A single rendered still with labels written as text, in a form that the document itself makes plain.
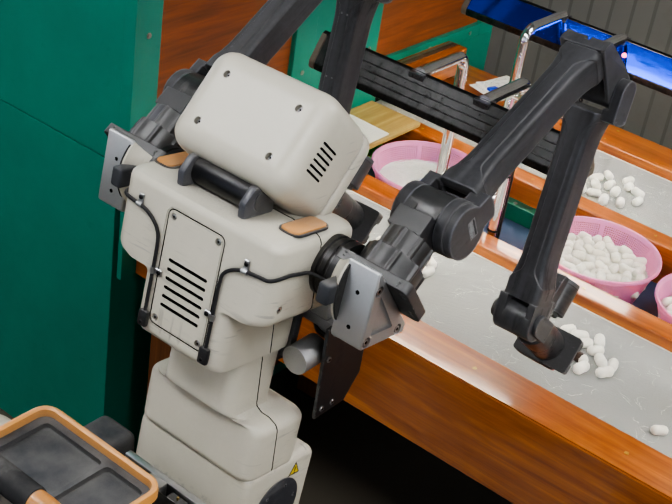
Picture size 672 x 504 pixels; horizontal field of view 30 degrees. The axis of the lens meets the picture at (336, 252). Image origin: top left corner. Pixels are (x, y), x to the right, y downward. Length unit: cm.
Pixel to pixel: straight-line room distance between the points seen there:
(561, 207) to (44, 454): 83
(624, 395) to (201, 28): 108
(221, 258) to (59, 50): 106
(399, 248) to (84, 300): 130
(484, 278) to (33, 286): 103
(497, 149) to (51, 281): 140
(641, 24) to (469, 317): 184
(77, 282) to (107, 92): 48
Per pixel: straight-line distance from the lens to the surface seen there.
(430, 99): 241
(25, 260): 290
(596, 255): 273
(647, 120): 412
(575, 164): 190
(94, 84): 253
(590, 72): 182
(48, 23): 259
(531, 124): 174
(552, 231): 193
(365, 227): 227
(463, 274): 253
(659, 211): 297
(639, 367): 240
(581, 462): 213
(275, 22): 192
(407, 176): 287
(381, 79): 247
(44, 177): 274
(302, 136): 157
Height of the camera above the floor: 203
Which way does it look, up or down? 31 degrees down
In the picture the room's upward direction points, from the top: 9 degrees clockwise
